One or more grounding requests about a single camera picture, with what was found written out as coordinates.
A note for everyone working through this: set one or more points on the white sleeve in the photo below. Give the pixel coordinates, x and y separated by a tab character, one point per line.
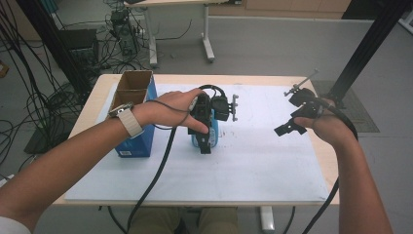
11	227

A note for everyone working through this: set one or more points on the dark floor mat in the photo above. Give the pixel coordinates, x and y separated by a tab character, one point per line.
360	117

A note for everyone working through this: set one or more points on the black metal stand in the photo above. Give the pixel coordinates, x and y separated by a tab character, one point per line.
55	42
367	45

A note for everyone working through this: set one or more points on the white table leg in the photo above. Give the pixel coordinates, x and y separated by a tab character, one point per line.
267	219

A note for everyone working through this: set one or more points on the person's right leg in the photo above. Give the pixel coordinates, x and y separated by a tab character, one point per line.
217	221

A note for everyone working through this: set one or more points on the white desk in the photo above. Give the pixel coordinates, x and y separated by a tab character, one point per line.
206	32

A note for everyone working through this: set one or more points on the person's left leg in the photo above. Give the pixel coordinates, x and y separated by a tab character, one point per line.
152	221

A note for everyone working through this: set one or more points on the brown cardboard piece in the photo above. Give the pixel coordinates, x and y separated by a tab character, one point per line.
3	70

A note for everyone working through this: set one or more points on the blue cardboard box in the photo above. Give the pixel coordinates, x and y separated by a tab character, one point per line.
134	143

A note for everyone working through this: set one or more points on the person's left hand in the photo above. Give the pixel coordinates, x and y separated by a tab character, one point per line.
165	112

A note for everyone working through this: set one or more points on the blue plastic bottle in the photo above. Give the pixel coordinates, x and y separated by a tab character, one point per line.
214	133

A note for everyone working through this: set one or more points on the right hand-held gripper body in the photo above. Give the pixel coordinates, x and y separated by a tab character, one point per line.
307	104

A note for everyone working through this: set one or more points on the person's leg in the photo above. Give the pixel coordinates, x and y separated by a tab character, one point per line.
152	221
217	221

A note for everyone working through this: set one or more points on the person's right hand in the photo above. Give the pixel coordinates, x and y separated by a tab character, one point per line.
331	126

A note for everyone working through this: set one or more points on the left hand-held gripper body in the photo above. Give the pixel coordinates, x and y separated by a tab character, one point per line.
219	109

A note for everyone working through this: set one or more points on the black box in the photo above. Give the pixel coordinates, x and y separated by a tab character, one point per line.
78	40

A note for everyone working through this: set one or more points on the white paper sheet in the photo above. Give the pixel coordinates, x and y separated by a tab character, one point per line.
246	162

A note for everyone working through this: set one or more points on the light wooden cabinet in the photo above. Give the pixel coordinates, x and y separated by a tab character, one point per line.
279	8

